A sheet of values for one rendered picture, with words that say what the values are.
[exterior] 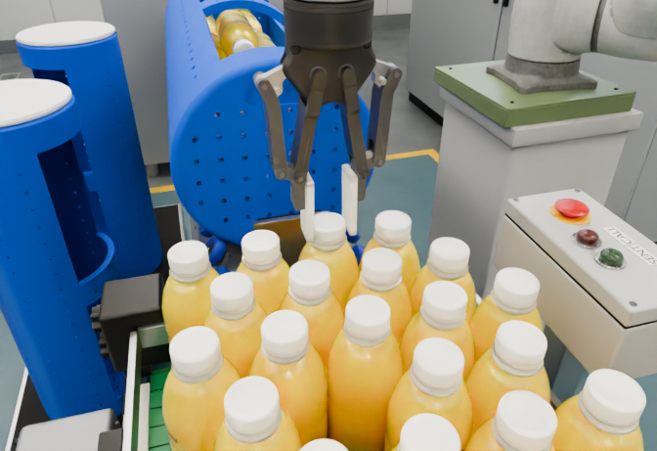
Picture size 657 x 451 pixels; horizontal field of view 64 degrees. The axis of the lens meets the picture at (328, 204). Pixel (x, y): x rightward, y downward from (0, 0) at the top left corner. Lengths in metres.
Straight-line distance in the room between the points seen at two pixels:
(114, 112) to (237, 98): 1.16
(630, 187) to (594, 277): 1.85
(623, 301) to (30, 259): 1.12
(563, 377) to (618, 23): 0.70
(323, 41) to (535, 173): 0.85
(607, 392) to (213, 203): 0.51
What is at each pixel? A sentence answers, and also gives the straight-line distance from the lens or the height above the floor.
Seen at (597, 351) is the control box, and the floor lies 1.03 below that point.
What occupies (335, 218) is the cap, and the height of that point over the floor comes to 1.11.
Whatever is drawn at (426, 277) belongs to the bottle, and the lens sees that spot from 0.55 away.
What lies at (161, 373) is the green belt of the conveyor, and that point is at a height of 0.90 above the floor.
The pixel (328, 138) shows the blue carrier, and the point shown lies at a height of 1.12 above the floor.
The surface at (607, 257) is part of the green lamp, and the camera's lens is 0.57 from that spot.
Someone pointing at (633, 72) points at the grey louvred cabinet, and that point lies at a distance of 2.35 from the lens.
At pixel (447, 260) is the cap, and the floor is 1.10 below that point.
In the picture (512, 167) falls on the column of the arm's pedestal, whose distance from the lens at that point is 1.17.
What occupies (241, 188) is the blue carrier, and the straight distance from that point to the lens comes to 0.72.
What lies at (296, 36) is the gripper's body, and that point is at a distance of 0.44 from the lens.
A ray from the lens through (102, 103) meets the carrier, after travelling 1.77.
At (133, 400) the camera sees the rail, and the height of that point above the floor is 0.98.
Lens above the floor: 1.42
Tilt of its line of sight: 32 degrees down
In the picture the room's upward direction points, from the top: straight up
